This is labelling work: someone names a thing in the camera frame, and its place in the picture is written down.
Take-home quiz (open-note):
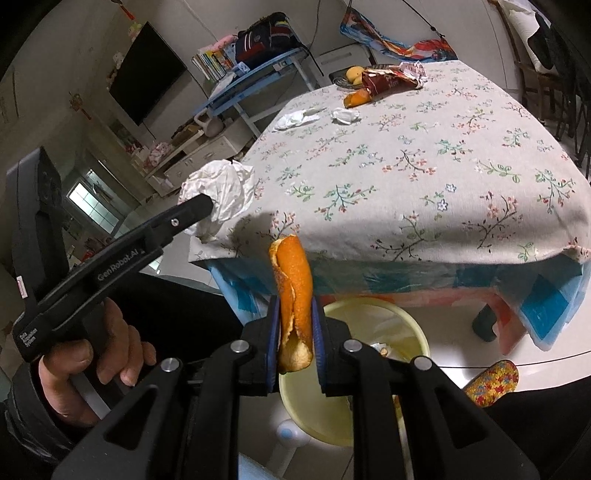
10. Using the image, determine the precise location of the white television cabinet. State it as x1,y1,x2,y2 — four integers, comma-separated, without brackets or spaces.
143,129,243,195

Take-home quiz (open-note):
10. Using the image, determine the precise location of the person's left forearm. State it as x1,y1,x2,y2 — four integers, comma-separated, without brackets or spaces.
0,357,100,476

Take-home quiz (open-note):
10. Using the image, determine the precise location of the small white appliance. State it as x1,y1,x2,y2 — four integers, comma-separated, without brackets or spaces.
318,46,370,86

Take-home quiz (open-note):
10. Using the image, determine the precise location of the orange peel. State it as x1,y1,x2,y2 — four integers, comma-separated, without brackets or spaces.
268,234,315,374
342,88,372,108

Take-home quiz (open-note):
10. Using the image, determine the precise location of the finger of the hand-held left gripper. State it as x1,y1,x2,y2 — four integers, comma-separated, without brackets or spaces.
139,193,215,254

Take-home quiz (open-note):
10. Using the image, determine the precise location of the colourful printed bag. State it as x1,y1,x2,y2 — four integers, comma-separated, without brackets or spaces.
339,4,460,63

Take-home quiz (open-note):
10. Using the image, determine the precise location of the row of books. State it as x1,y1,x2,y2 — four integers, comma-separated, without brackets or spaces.
191,46,236,83

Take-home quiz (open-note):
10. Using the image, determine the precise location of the red snack bag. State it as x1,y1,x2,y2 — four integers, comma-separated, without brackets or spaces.
360,60,428,97

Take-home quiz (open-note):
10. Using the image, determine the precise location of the pink soft toy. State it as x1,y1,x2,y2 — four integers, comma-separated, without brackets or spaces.
145,142,171,168

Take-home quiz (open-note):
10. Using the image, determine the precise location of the person's left hand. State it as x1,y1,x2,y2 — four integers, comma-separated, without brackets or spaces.
39,295,158,428

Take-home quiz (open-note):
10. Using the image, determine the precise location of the black television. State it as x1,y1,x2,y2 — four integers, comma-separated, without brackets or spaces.
108,21,188,126

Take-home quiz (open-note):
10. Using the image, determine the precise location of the floral tablecloth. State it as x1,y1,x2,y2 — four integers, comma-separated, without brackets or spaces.
189,60,591,273

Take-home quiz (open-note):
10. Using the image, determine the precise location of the grey fruit plate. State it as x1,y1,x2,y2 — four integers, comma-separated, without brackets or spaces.
332,65,370,88

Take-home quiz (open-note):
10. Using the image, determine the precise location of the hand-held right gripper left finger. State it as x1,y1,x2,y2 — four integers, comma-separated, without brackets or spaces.
52,295,282,480

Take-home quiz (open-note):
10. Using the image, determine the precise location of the colourful patterned slipper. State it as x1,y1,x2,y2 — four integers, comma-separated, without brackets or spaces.
464,360,520,409

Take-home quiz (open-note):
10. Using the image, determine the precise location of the wooden chair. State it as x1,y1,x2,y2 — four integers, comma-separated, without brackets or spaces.
494,0,568,139

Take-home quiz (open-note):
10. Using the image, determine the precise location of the blue study desk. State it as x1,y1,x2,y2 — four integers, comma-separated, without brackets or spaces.
194,46,324,139

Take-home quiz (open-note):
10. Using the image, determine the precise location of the white tissue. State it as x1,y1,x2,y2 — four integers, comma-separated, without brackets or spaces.
178,159,257,241
272,108,321,133
330,107,362,125

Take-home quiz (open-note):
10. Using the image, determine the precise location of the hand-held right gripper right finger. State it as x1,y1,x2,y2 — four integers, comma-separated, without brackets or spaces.
310,295,541,480

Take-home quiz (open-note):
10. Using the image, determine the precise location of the blue and orange table cover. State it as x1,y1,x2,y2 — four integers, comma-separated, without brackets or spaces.
205,256,591,356

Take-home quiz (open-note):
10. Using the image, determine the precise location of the person's dark clothing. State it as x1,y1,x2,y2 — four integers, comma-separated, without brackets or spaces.
108,272,245,365

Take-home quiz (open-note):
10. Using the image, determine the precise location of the white pillow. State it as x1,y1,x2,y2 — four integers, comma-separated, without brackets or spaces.
501,0,552,70

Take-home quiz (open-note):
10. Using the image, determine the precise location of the pale pink jug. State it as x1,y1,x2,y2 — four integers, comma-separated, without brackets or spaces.
194,111,225,138

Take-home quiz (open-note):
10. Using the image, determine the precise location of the yellow plastic bin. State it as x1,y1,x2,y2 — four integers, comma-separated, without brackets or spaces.
277,298,430,448

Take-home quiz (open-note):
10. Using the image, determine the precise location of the dark striped backpack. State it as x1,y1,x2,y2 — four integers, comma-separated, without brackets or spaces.
235,11,301,68

